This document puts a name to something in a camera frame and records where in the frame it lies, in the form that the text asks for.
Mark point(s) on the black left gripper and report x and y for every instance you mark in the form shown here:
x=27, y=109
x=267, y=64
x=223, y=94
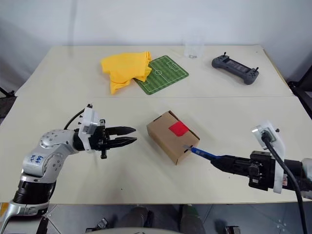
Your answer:
x=102, y=139

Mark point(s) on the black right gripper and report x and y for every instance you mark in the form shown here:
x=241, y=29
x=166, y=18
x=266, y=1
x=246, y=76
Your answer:
x=262, y=170

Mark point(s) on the blue pen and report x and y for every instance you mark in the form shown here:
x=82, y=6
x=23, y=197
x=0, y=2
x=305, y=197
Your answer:
x=203, y=152

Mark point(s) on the brown cardboard box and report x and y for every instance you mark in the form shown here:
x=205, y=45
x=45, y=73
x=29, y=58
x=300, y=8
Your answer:
x=170, y=143

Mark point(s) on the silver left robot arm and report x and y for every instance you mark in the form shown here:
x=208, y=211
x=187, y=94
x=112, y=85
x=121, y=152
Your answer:
x=46, y=156

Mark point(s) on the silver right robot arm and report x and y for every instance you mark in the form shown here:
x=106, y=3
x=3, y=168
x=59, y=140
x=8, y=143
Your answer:
x=296, y=174

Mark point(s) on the red tape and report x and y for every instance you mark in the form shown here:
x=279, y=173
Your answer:
x=179, y=128

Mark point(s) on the yellow cloth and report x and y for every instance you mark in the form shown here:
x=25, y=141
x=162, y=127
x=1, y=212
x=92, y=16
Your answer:
x=124, y=68

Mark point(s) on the dark rounded shape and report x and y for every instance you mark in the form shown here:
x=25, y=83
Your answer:
x=137, y=219
x=192, y=219

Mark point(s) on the green soccer field mat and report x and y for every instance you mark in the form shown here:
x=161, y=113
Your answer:
x=165, y=75

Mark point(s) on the grey game controller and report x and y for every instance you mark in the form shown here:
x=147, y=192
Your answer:
x=235, y=68

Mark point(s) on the clear plastic cup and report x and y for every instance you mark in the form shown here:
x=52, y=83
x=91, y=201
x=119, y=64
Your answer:
x=194, y=47

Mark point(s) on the black stand beside table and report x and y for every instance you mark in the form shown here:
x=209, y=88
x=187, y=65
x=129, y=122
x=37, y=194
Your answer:
x=6, y=100

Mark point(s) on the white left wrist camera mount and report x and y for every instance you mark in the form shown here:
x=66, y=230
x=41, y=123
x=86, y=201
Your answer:
x=89, y=123

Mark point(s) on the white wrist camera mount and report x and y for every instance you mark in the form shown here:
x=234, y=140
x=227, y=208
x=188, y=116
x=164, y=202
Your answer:
x=273, y=143
x=89, y=123

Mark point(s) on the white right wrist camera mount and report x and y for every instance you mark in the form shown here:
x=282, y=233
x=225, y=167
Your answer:
x=273, y=143

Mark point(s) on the small metal bracket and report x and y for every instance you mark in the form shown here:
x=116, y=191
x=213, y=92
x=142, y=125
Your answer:
x=102, y=224
x=232, y=229

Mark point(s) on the black frame beside table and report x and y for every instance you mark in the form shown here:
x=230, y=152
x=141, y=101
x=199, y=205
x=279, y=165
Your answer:
x=303, y=90

